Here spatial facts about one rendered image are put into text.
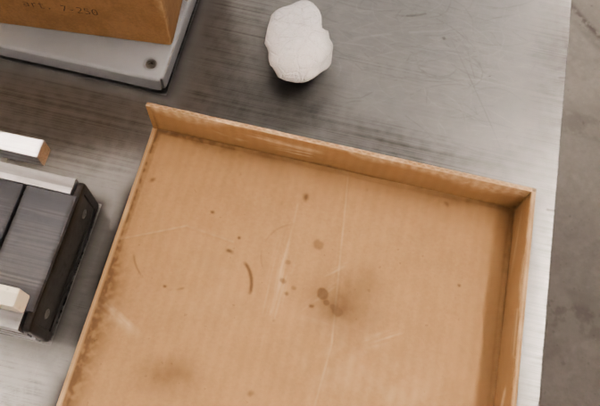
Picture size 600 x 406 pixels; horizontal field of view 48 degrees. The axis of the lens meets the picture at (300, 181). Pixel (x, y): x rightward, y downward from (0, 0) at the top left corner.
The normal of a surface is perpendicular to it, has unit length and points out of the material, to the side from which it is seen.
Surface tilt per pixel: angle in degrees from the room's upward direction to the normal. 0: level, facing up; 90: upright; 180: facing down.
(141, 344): 0
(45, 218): 0
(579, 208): 0
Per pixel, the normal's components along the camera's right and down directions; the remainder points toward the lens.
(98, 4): -0.12, 0.92
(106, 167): 0.05, -0.38
